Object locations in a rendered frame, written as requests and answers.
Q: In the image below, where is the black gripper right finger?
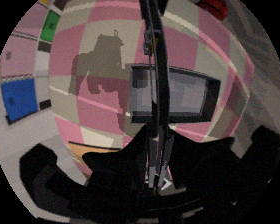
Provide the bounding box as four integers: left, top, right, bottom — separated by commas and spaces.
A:
168, 129, 234, 190

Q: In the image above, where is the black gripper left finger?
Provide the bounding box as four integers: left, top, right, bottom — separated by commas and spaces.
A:
81, 124, 148, 193

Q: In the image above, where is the light brown wooden board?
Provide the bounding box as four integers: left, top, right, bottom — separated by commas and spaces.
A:
68, 141, 121, 167

